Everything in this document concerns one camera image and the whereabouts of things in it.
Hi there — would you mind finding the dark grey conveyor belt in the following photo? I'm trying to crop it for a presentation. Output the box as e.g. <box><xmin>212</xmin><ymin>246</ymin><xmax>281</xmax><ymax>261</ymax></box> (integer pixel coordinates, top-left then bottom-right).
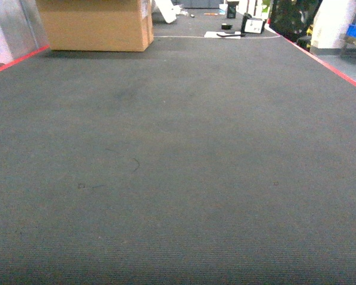
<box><xmin>0</xmin><ymin>13</ymin><xmax>356</xmax><ymax>284</ymax></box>

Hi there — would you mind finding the white paper sheet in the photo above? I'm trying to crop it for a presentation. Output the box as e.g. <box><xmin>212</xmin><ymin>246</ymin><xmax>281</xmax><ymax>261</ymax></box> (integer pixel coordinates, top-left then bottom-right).
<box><xmin>204</xmin><ymin>31</ymin><xmax>243</xmax><ymax>39</ymax></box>

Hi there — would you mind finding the black flat tool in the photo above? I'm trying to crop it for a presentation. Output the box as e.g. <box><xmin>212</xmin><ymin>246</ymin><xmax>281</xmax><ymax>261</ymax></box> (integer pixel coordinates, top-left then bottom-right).
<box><xmin>216</xmin><ymin>31</ymin><xmax>246</xmax><ymax>38</ymax></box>

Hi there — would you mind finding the small black box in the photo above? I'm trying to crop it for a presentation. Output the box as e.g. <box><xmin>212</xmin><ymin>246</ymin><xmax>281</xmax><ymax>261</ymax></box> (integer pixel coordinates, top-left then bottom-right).
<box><xmin>221</xmin><ymin>23</ymin><xmax>233</xmax><ymax>30</ymax></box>

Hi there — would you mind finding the white foam board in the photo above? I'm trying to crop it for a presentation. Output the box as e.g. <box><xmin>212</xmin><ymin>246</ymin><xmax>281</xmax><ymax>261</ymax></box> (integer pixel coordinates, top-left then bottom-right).
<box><xmin>153</xmin><ymin>0</ymin><xmax>177</xmax><ymax>24</ymax></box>

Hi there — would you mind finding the black white tablet device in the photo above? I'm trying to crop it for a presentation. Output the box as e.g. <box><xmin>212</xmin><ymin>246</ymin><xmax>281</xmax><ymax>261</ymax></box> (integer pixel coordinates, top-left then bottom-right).
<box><xmin>243</xmin><ymin>18</ymin><xmax>265</xmax><ymax>34</ymax></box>

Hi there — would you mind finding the large cardboard box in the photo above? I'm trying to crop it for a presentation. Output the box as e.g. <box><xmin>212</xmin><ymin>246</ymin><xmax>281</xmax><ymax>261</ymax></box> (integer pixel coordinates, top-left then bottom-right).
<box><xmin>36</xmin><ymin>1</ymin><xmax>154</xmax><ymax>52</ymax></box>

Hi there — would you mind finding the dark standing package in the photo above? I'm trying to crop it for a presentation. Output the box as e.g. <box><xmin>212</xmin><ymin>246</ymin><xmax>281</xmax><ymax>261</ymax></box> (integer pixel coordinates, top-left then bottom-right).
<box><xmin>227</xmin><ymin>1</ymin><xmax>239</xmax><ymax>19</ymax></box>

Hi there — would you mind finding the red conveyor right side rail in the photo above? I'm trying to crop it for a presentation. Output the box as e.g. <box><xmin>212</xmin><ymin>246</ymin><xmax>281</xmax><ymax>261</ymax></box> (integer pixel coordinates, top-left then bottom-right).
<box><xmin>265</xmin><ymin>25</ymin><xmax>356</xmax><ymax>97</ymax></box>

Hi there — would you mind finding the red conveyor rail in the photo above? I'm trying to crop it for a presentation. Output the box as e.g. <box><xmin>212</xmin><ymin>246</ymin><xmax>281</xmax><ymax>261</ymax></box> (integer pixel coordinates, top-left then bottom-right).
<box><xmin>265</xmin><ymin>25</ymin><xmax>356</xmax><ymax>97</ymax></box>
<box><xmin>0</xmin><ymin>45</ymin><xmax>50</xmax><ymax>72</ymax></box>

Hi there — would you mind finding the red conveyor left side rail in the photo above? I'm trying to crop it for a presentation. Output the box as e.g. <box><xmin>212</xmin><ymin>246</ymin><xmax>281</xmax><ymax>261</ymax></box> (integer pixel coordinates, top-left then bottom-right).
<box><xmin>0</xmin><ymin>45</ymin><xmax>50</xmax><ymax>72</ymax></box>

